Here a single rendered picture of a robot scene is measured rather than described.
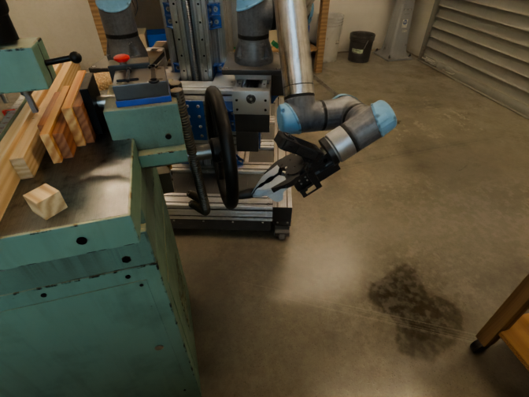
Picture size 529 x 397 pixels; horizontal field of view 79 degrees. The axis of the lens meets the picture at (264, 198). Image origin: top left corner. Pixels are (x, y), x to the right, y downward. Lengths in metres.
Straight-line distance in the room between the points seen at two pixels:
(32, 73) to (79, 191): 0.22
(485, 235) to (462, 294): 0.45
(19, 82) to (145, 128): 0.21
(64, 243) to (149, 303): 0.29
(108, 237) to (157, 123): 0.25
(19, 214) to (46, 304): 0.25
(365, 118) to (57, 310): 0.75
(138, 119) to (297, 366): 1.01
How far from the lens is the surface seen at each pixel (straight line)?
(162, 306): 0.80
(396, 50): 4.48
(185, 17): 1.46
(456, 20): 4.20
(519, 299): 1.29
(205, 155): 0.77
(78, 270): 0.70
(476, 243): 1.96
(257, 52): 1.30
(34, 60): 0.69
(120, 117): 0.68
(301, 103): 0.80
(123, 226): 0.52
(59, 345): 0.90
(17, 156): 0.65
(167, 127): 0.68
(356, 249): 1.68
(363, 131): 0.75
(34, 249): 0.56
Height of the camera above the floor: 1.22
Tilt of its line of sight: 40 degrees down
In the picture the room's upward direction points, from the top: straight up
